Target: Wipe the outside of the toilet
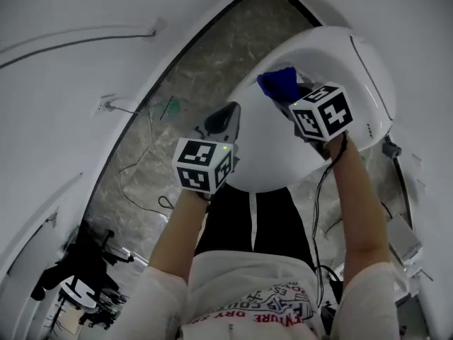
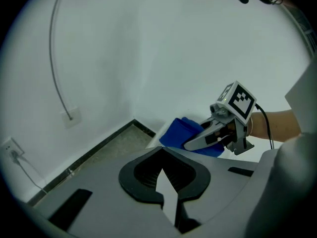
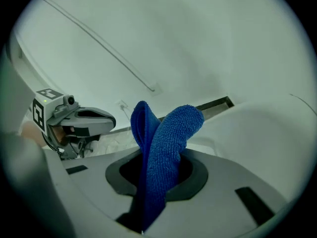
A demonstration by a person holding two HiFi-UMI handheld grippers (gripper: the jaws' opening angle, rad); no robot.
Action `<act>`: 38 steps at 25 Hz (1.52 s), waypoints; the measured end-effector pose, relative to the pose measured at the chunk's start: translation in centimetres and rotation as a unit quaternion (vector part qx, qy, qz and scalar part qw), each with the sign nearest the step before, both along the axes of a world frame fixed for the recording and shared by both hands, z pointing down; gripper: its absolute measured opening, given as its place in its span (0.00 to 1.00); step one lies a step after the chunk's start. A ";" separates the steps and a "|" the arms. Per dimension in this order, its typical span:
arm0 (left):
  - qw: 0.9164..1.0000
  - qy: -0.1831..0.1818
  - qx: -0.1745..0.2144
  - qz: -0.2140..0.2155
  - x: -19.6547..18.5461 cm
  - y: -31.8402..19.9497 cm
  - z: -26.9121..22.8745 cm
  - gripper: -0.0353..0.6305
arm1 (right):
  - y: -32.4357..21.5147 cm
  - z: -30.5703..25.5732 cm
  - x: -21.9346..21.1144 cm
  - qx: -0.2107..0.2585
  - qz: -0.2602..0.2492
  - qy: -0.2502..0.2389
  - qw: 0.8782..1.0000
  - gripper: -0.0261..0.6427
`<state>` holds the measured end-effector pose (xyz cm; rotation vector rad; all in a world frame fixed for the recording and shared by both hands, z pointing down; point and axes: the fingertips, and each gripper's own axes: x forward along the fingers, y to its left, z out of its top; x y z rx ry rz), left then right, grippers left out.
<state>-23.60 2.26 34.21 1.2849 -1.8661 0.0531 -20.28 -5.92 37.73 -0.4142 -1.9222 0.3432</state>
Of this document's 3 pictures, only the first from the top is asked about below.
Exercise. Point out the person's black shorts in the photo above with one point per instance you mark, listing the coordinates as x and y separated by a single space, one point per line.
276 218

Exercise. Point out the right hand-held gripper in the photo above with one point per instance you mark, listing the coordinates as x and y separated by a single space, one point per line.
325 115

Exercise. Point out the blue microfibre cloth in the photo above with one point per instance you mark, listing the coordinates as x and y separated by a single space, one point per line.
279 81

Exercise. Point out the person's right forearm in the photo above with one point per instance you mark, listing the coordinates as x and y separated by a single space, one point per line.
357 207

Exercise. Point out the white oval smart toilet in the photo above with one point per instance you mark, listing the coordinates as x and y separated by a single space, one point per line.
336 55

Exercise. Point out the white wall socket with plug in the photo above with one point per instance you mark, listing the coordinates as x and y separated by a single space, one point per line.
105 104

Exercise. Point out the person's left forearm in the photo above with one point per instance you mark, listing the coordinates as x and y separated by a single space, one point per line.
177 232

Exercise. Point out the person's white printed shirt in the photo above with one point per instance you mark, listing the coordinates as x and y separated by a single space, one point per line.
247 296

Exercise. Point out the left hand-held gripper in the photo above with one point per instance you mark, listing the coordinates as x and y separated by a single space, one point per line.
198 161

